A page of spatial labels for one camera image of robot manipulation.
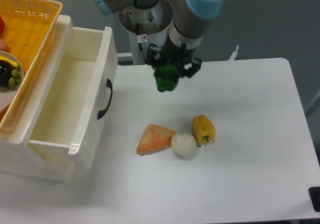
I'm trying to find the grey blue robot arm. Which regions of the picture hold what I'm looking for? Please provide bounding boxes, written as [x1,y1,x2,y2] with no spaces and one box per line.
[94,0,224,78]

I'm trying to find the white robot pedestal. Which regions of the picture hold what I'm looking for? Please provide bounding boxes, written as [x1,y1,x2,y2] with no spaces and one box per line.
[119,0,173,65]

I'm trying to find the white drawer cabinet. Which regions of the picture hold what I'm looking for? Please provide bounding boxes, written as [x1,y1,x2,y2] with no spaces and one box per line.
[0,15,75,181]

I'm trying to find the black corner device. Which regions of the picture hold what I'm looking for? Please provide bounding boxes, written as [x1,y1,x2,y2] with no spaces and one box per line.
[308,186,320,213]

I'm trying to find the peach toy fruit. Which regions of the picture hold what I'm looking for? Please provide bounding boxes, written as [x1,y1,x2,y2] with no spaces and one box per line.
[0,38,9,52]

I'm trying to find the white metal bracket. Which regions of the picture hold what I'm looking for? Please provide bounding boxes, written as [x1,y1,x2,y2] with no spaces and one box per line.
[228,45,240,61]

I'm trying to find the green toy pepper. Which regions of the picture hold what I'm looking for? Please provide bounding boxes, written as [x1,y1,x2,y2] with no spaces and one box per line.
[154,64,179,92]

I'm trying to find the black drawer handle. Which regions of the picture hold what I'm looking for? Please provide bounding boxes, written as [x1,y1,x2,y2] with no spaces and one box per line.
[97,78,113,120]

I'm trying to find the black toy grapes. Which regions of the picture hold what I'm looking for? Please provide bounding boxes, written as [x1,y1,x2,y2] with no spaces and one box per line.
[0,60,14,87]

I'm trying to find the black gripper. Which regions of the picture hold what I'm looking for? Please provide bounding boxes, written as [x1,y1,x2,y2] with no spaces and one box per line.
[147,31,202,78]

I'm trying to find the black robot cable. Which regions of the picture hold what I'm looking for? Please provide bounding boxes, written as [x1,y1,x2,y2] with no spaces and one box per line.
[136,23,150,65]

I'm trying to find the yellow toy banana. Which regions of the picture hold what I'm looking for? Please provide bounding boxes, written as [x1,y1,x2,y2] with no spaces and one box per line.
[0,56,20,69]

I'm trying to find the white plate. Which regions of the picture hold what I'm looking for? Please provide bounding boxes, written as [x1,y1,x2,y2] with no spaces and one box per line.
[0,51,24,113]

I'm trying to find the red toy fruit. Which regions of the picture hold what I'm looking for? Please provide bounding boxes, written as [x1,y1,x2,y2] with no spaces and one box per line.
[0,17,6,35]

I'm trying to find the yellow toy pepper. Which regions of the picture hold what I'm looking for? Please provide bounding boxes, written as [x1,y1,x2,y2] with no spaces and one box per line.
[192,114,216,144]

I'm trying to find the orange triangular toy sandwich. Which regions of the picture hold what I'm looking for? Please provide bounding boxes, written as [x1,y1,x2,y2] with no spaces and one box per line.
[136,124,176,156]

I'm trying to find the yellow woven basket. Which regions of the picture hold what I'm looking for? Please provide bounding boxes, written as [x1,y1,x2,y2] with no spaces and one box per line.
[0,0,63,132]

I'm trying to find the green toy olives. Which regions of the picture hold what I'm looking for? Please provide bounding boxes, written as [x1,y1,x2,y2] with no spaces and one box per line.
[8,68,22,88]

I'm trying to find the white toy onion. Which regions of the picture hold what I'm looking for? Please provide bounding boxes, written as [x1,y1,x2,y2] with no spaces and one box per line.
[171,131,197,156]

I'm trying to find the white upper drawer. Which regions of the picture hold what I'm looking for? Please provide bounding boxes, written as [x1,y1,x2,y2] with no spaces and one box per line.
[31,27,118,172]

